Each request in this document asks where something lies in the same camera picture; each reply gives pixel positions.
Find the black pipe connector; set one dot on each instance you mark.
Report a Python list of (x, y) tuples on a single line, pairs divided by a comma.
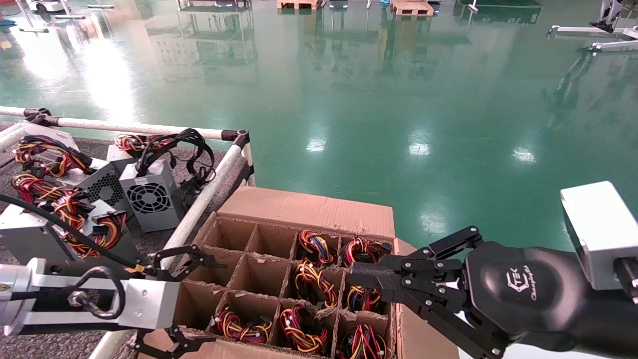
[(239, 135), (37, 115)]

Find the white pipe rail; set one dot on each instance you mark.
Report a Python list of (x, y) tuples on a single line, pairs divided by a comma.
[(10, 137), (124, 127), (219, 174)]

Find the wooden pallet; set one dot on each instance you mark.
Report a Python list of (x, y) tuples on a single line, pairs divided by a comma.
[(411, 7), (299, 4)]

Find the white floor beam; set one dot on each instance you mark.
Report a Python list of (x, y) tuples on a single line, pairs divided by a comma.
[(578, 31), (615, 46)]

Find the grey power supply honeycomb vent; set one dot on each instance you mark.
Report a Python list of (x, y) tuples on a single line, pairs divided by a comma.
[(102, 187)]

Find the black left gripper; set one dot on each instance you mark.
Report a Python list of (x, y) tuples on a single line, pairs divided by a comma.
[(89, 268)]

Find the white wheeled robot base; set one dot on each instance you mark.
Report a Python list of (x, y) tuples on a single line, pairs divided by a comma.
[(47, 5)]

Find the brown cardboard box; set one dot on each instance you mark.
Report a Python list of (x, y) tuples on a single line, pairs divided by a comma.
[(309, 207)]

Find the black and white stand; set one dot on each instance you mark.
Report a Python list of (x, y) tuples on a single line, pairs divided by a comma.
[(608, 15)]

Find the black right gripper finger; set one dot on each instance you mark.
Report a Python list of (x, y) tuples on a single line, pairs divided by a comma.
[(369, 274)]

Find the grey power supply with fan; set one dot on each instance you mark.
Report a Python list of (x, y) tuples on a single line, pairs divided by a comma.
[(149, 199)]

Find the cardboard divider insert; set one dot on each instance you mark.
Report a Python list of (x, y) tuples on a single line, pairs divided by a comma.
[(264, 276)]

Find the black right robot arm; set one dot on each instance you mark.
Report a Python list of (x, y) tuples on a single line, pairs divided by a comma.
[(618, 324)]

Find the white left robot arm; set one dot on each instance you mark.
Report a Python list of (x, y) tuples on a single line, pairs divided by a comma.
[(20, 299)]

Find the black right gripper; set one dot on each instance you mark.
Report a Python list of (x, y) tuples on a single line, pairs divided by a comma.
[(523, 291)]

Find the white pipe post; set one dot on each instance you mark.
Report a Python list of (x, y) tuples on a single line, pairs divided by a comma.
[(250, 169)]

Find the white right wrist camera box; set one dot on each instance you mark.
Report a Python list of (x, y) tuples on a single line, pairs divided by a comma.
[(598, 234)]

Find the grey floor stand foot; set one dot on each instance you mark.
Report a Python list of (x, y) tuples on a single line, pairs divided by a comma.
[(101, 6), (34, 30), (70, 17)]

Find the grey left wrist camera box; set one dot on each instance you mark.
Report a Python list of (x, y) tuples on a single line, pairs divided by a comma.
[(149, 304)]

